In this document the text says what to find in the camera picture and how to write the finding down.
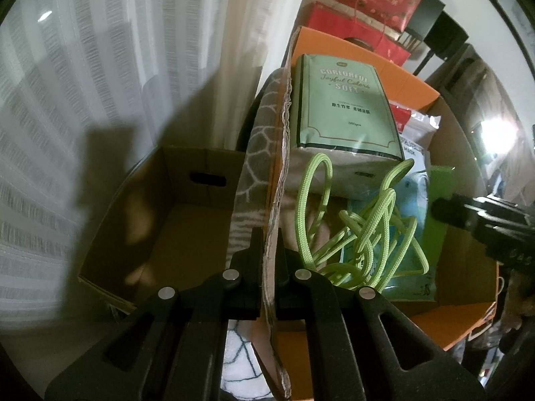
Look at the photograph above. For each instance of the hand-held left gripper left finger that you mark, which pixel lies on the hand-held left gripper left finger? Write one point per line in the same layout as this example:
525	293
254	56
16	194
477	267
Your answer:
246	267

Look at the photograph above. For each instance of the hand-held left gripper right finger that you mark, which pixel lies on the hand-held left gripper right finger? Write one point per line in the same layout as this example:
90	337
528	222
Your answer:
288	275

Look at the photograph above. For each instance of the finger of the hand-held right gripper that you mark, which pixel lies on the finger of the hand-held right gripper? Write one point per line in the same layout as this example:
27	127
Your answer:
453	213

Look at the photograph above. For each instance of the small green white box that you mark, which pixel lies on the small green white box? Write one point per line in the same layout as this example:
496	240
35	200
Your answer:
439	183

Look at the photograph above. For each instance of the green blue face mask packet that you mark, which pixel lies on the green blue face mask packet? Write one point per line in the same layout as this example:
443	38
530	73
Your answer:
413	186

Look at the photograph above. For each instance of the clear packet with red label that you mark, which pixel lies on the clear packet with red label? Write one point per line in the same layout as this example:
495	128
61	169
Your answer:
413	133

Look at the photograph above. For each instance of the green tissue pack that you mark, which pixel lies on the green tissue pack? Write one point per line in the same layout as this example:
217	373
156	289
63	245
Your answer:
342	112

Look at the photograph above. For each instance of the orange cardboard box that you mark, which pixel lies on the orange cardboard box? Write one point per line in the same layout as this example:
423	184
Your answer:
326	44

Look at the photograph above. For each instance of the person's right hand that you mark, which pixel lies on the person's right hand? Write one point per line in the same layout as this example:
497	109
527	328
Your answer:
514	305

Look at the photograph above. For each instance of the brown cardboard box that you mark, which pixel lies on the brown cardboard box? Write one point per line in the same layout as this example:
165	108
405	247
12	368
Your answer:
184	234

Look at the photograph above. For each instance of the patterned fleece blanket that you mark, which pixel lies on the patterned fleece blanket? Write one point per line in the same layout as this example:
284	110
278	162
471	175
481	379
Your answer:
250	163

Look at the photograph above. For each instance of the brown sofa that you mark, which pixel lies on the brown sofa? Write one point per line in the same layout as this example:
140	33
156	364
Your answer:
472	92

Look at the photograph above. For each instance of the black speaker on stand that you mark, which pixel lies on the black speaker on stand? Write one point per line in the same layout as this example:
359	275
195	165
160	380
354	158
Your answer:
453	33

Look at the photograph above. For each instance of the black chair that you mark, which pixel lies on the black chair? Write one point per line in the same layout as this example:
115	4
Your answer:
426	12

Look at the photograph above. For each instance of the framed ink painting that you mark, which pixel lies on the framed ink painting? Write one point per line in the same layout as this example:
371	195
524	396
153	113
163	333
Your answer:
514	12

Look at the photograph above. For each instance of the red gift bags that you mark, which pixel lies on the red gift bags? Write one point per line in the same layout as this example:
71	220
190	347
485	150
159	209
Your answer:
334	21

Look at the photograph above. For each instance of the white striped curtain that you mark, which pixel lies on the white striped curtain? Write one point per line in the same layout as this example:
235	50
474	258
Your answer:
104	71

